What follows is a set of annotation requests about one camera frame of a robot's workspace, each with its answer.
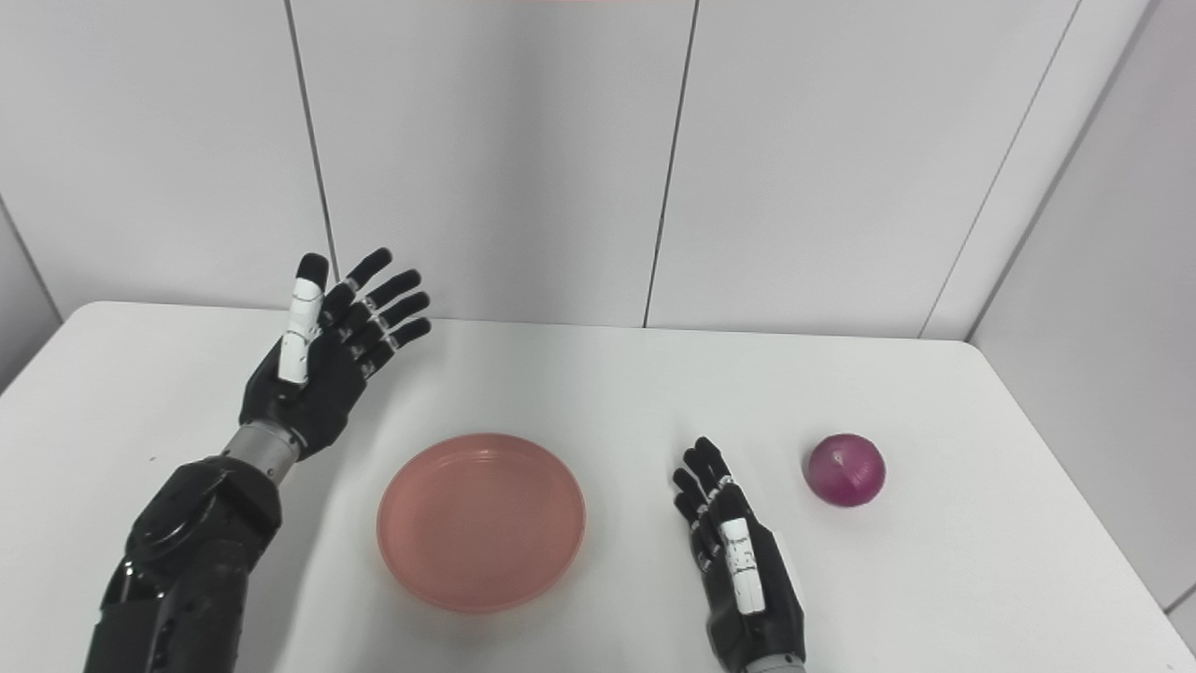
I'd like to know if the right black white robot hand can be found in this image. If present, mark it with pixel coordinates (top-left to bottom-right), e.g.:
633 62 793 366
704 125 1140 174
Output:
671 436 807 673

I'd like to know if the pink round plate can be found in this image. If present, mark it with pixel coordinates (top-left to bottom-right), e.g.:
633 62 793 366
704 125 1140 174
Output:
376 432 589 616

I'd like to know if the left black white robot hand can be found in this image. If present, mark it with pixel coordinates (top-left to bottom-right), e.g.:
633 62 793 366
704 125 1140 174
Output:
237 247 434 462

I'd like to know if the red onion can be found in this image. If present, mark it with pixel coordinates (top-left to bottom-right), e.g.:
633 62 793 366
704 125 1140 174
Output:
804 432 888 509

